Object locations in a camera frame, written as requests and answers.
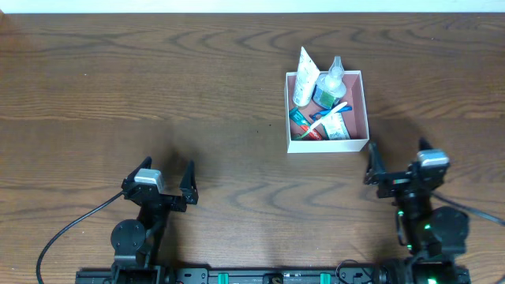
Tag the white box with red bottom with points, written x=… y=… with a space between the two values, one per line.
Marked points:
x=356 y=120

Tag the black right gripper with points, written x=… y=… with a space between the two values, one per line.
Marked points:
x=398 y=185

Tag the clear pump bottle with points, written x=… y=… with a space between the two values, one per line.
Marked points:
x=329 y=87

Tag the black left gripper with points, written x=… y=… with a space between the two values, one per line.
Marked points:
x=165 y=199

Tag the blue disposable razor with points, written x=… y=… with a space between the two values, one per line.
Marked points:
x=323 y=113

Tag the small white green packet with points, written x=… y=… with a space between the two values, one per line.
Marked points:
x=335 y=128

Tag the green toothpaste tube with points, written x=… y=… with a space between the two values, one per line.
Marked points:
x=299 y=125

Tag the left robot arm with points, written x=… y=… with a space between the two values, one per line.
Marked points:
x=136 y=241

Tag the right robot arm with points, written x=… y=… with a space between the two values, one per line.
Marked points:
x=433 y=236

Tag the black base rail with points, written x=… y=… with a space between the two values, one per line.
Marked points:
x=347 y=274

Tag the white lotion tube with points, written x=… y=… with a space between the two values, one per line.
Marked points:
x=307 y=75

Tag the green white toothbrush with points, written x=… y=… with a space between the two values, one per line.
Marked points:
x=318 y=123

